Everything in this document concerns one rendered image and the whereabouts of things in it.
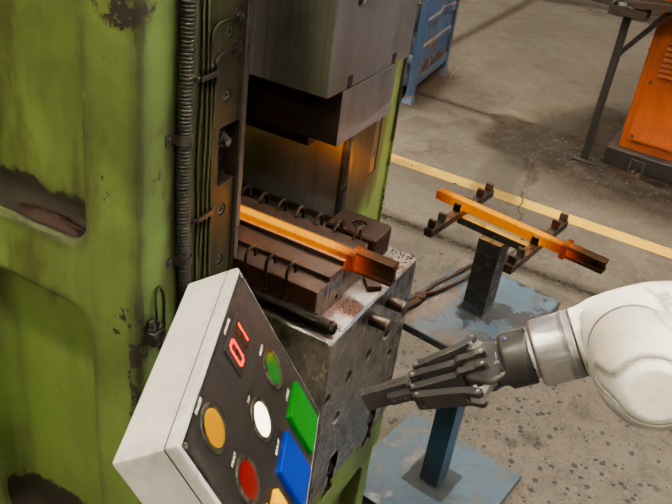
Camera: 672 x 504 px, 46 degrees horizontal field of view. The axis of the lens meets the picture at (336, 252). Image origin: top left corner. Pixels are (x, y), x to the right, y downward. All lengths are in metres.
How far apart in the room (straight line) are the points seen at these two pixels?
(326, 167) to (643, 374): 1.07
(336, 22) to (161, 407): 0.60
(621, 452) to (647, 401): 1.99
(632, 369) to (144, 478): 0.51
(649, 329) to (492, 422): 1.91
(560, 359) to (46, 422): 1.07
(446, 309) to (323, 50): 1.01
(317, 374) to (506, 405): 1.43
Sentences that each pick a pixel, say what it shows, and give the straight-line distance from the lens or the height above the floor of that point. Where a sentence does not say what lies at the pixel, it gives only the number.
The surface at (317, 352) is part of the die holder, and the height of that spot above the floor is 0.88.
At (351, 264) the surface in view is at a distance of 1.51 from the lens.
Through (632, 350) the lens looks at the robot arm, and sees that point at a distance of 0.86.
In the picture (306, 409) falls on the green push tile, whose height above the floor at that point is 1.01.
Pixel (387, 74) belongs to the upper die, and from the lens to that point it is 1.41.
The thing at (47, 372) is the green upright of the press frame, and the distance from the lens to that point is 1.63.
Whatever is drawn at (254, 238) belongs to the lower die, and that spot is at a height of 0.99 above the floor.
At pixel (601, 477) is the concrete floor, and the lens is 2.72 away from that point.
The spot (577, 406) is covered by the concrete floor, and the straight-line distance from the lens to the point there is 2.94.
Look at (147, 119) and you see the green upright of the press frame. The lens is 1.11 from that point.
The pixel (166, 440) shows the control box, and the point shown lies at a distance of 0.85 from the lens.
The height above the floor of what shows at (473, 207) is 0.92.
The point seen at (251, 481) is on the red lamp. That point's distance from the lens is 0.96.
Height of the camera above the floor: 1.80
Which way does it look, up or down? 31 degrees down
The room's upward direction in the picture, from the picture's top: 8 degrees clockwise
